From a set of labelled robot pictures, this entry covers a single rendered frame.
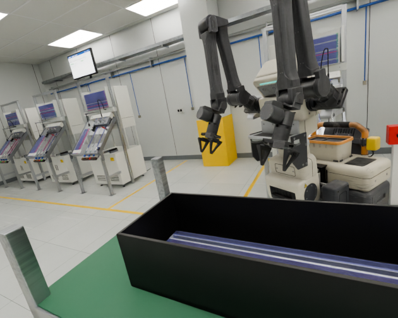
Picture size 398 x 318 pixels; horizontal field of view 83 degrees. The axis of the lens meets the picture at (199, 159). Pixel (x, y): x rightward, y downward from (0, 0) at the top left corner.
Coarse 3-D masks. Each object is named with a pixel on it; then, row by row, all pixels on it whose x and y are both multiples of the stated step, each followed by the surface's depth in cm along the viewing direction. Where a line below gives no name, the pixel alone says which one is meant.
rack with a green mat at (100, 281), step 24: (168, 192) 77; (0, 240) 38; (24, 240) 39; (24, 264) 39; (96, 264) 50; (120, 264) 48; (24, 288) 40; (48, 288) 43; (72, 288) 44; (96, 288) 43; (120, 288) 42; (48, 312) 39; (72, 312) 38; (96, 312) 37; (120, 312) 37; (144, 312) 36; (168, 312) 35; (192, 312) 34
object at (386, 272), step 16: (176, 240) 45; (192, 240) 45; (208, 240) 44; (224, 240) 43; (256, 256) 37; (272, 256) 37; (288, 256) 36; (304, 256) 36; (320, 256) 35; (336, 256) 35; (336, 272) 32; (352, 272) 31; (368, 272) 31; (384, 272) 31
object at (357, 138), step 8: (328, 128) 148; (336, 128) 144; (344, 128) 139; (352, 128) 136; (368, 128) 129; (360, 136) 131; (368, 136) 125; (352, 144) 134; (360, 144) 125; (352, 152) 134; (360, 152) 130
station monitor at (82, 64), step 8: (88, 48) 350; (72, 56) 370; (80, 56) 362; (88, 56) 355; (72, 64) 376; (80, 64) 368; (88, 64) 360; (72, 72) 381; (80, 72) 373; (88, 72) 364; (96, 72) 358
